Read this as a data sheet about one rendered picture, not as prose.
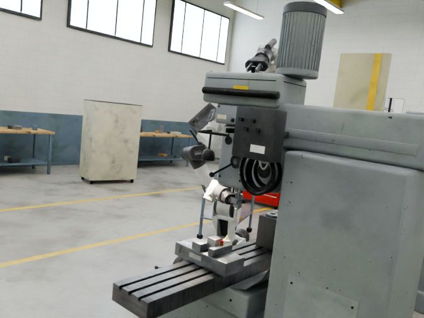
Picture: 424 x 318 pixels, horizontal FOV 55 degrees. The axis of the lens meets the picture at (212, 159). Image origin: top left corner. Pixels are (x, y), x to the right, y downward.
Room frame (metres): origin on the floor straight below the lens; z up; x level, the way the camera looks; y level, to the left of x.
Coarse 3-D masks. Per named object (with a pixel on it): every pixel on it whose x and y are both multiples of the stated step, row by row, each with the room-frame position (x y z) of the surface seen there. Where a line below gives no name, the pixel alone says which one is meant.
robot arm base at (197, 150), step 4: (200, 144) 2.53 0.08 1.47; (192, 148) 2.49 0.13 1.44; (196, 148) 2.51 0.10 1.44; (200, 148) 2.52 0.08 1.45; (204, 148) 2.53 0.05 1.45; (192, 152) 2.49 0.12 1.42; (196, 152) 2.50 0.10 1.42; (200, 152) 2.51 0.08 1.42; (192, 156) 2.49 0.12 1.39; (196, 156) 2.50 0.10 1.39; (200, 156) 2.51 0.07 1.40; (196, 160) 2.50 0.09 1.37
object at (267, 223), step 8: (264, 216) 2.35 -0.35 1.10; (272, 216) 2.34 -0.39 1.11; (264, 224) 2.35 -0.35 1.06; (272, 224) 2.32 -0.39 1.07; (264, 232) 2.34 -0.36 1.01; (272, 232) 2.31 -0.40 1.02; (256, 240) 2.37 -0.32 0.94; (264, 240) 2.34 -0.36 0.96; (272, 240) 2.31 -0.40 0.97; (272, 248) 2.30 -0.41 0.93
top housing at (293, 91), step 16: (208, 80) 2.13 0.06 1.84; (224, 80) 2.06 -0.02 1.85; (240, 80) 2.00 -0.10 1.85; (256, 80) 1.94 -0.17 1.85; (272, 80) 1.88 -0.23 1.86; (288, 80) 1.90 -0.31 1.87; (304, 80) 2.04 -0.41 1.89; (208, 96) 2.12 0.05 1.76; (224, 96) 2.06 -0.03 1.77; (288, 96) 1.92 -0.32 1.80; (304, 96) 2.03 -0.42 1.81
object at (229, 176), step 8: (224, 128) 2.08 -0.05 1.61; (224, 136) 2.08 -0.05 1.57; (232, 136) 2.04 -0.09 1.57; (224, 144) 2.07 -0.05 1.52; (232, 144) 2.04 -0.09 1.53; (224, 152) 2.07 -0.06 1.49; (224, 160) 2.07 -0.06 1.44; (232, 168) 2.03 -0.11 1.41; (224, 176) 2.06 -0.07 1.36; (232, 176) 2.02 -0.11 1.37; (224, 184) 2.06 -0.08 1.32; (232, 184) 2.02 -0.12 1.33; (240, 184) 1.99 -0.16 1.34
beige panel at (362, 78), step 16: (352, 64) 3.57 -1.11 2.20; (368, 64) 3.48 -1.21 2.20; (384, 64) 3.39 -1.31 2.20; (352, 80) 3.55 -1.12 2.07; (368, 80) 3.46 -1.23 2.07; (384, 80) 3.38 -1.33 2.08; (336, 96) 3.63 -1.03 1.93; (352, 96) 3.54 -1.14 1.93; (368, 96) 3.45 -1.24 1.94; (384, 96) 3.40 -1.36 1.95
